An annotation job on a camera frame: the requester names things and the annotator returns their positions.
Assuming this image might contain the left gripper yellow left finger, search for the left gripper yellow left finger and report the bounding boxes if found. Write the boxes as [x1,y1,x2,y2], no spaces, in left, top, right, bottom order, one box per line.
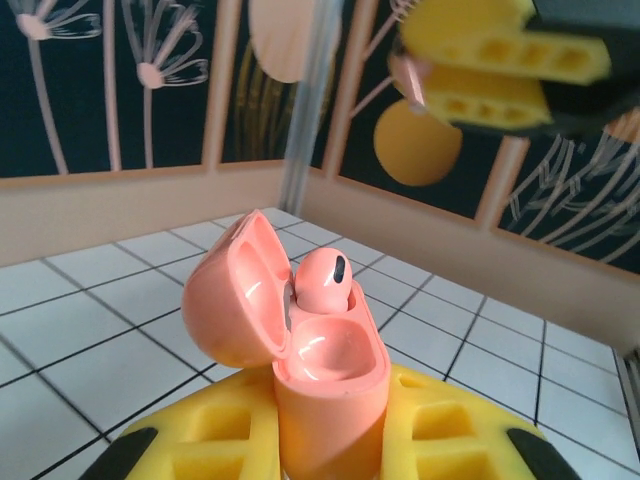
[82,372,282,480]

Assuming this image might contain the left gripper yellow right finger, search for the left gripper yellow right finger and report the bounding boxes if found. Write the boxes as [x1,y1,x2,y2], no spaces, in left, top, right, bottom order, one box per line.
[382,362,570,480]

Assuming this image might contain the pink wireless earbud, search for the pink wireless earbud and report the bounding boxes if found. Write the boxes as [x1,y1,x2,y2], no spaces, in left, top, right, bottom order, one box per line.
[291,245,354,315]
[389,47,430,115]

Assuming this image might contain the pink earbud charging case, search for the pink earbud charging case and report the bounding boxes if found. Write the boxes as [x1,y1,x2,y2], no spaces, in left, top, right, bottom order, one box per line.
[180,208,392,480]

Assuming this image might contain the aluminium corner post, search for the aluminium corner post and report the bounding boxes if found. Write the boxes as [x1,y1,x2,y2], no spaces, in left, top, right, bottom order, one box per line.
[278,0,346,214]

